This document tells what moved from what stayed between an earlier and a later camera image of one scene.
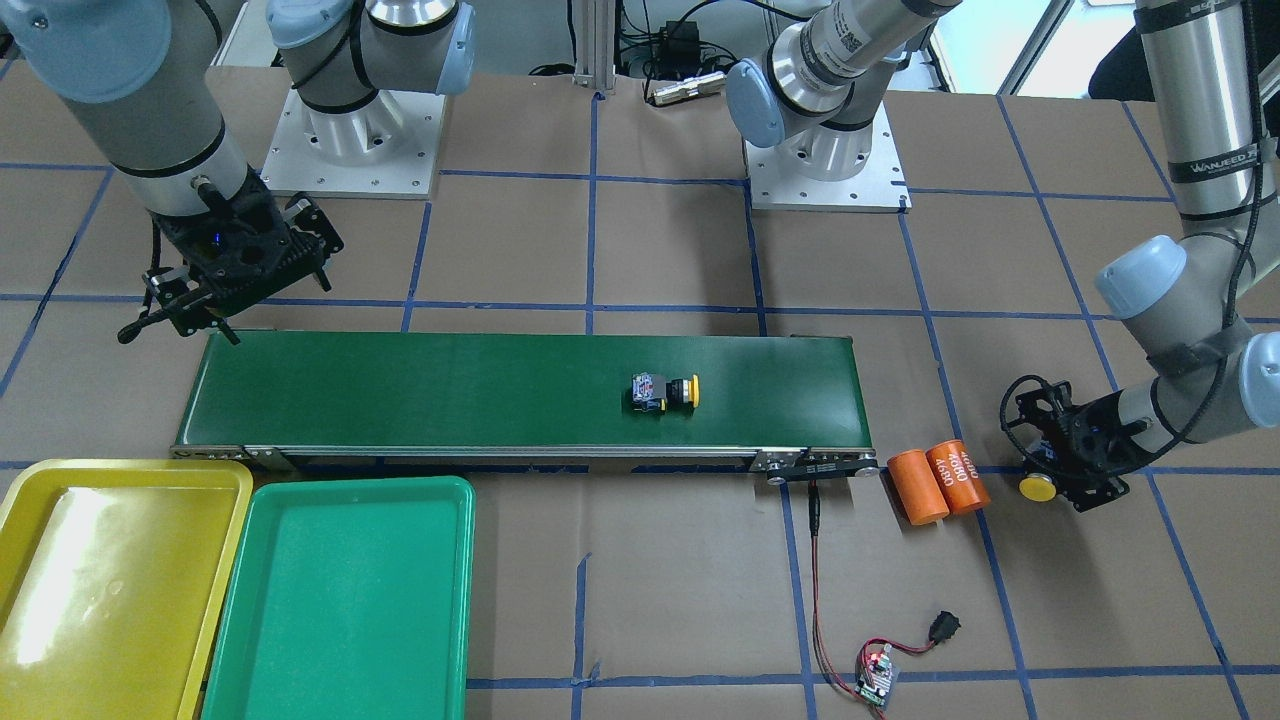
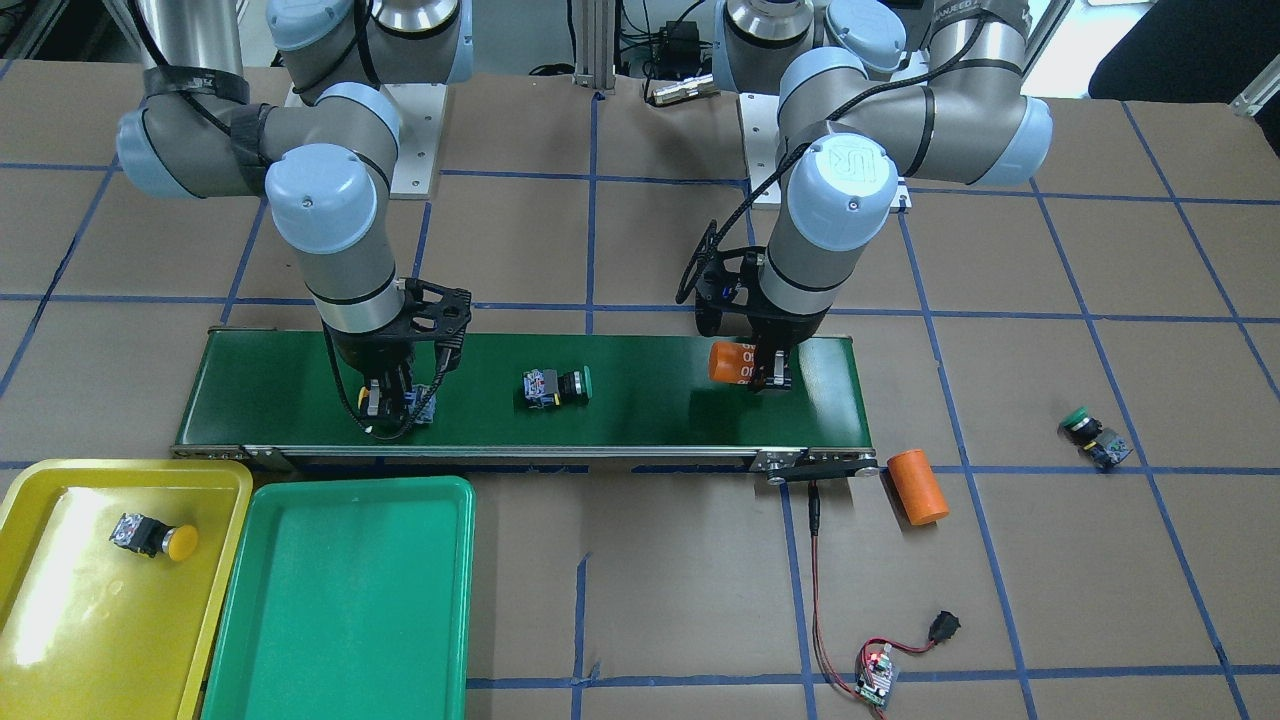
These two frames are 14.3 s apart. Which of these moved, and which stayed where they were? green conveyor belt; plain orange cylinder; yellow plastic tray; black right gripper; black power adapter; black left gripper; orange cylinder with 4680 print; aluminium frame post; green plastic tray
Moved: black right gripper; black left gripper; orange cylinder with 4680 print
Stayed: plain orange cylinder; aluminium frame post; yellow plastic tray; green conveyor belt; green plastic tray; black power adapter
